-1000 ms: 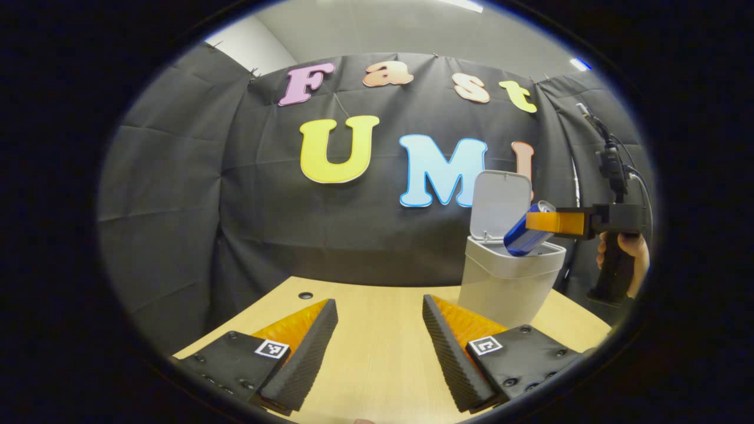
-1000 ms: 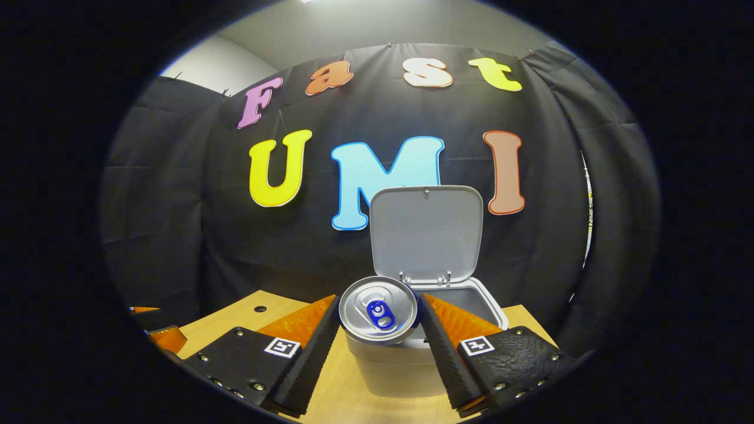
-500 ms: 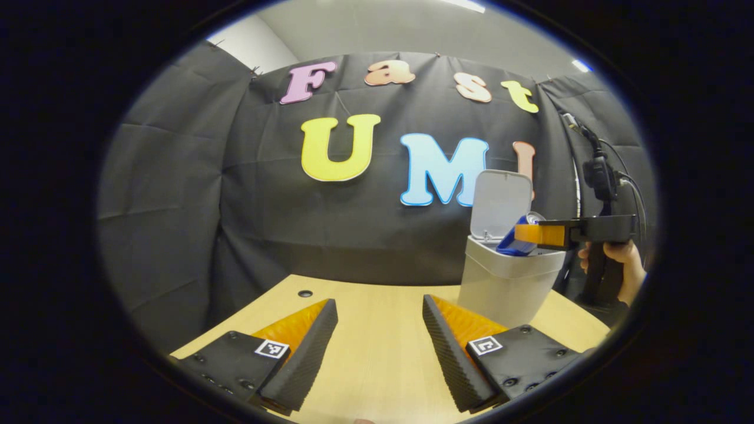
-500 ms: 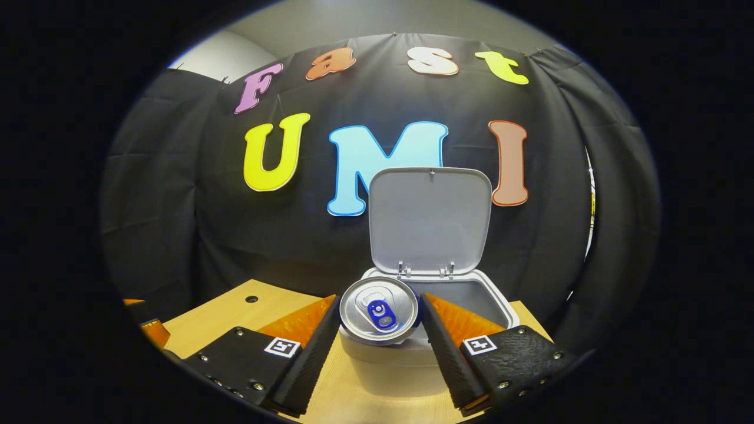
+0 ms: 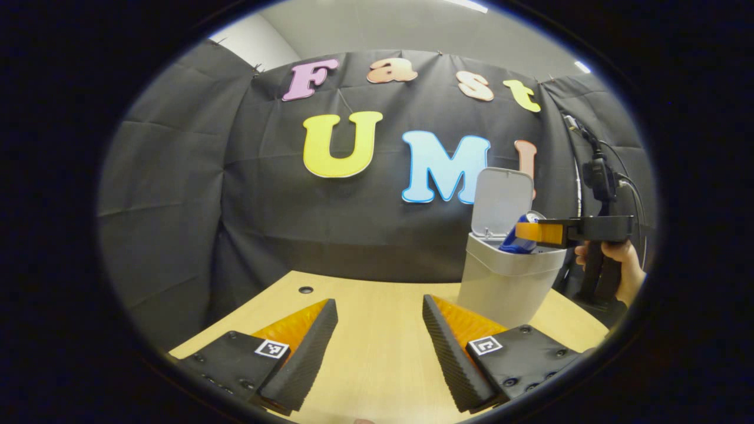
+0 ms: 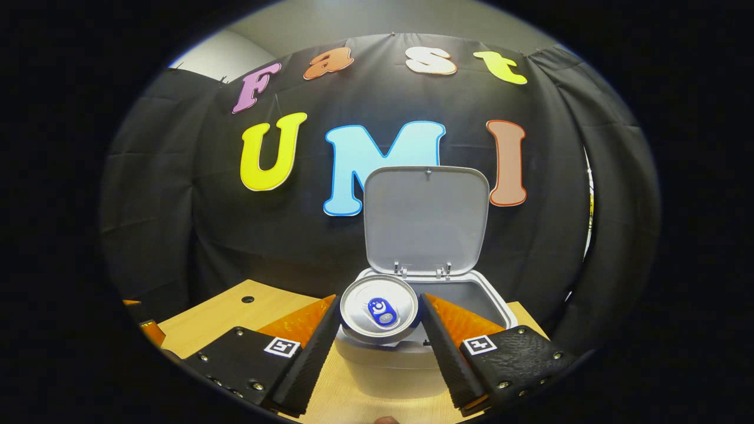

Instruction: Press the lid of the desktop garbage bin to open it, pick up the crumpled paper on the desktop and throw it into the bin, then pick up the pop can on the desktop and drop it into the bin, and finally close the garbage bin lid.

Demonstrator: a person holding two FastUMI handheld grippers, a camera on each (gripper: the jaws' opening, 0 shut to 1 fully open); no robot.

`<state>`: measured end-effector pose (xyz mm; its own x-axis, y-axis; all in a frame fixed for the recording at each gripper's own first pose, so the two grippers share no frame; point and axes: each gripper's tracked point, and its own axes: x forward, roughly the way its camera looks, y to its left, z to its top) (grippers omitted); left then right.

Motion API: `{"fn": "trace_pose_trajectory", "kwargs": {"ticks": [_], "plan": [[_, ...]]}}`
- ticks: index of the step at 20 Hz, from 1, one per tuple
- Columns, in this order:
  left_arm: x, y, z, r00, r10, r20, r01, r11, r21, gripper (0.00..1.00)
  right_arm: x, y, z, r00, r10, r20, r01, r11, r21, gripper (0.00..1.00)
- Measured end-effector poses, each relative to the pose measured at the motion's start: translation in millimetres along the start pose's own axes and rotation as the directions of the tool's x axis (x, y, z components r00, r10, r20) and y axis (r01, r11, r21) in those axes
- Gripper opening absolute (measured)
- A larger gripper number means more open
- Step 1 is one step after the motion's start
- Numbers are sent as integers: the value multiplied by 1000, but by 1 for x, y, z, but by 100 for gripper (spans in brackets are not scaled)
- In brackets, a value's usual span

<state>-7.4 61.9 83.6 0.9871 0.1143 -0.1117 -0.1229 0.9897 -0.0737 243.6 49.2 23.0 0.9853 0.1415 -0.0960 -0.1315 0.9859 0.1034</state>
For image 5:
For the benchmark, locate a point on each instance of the large ceiling light panel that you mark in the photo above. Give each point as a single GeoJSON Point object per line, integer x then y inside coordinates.
{"type": "Point", "coordinates": [468, 5]}

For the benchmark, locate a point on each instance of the small ceiling light panel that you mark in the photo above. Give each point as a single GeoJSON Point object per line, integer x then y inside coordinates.
{"type": "Point", "coordinates": [582, 66]}

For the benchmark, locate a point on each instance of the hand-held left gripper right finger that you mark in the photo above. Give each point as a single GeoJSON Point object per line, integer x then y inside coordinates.
{"type": "Point", "coordinates": [450, 359]}

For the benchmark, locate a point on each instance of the wooden desktop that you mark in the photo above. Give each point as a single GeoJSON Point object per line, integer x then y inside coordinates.
{"type": "Point", "coordinates": [377, 353]}

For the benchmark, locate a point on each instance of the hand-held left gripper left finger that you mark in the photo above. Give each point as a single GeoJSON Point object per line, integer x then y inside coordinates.
{"type": "Point", "coordinates": [309, 359]}

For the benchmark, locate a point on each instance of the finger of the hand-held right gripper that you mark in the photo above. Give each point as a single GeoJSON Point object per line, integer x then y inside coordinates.
{"type": "Point", "coordinates": [565, 232]}

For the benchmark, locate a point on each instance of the grey desktop garbage bin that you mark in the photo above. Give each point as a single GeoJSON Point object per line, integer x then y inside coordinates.
{"type": "Point", "coordinates": [506, 294]}

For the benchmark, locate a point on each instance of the blue silver pop can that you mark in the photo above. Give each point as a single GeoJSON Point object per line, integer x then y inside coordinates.
{"type": "Point", "coordinates": [513, 242]}

